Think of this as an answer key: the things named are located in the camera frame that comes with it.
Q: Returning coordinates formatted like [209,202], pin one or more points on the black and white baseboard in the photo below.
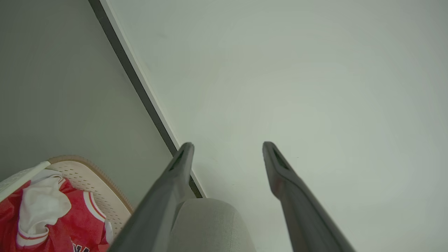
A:
[140,87]

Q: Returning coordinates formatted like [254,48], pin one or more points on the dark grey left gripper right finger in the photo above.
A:
[304,217]

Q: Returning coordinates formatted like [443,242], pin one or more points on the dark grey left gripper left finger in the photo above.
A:
[157,210]

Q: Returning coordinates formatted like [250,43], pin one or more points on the red sports jersey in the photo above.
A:
[80,224]

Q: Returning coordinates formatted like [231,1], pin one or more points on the white perforated basket brown rim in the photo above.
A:
[94,189]

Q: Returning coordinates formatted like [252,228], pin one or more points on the white garment with red stripes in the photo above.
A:
[42,206]

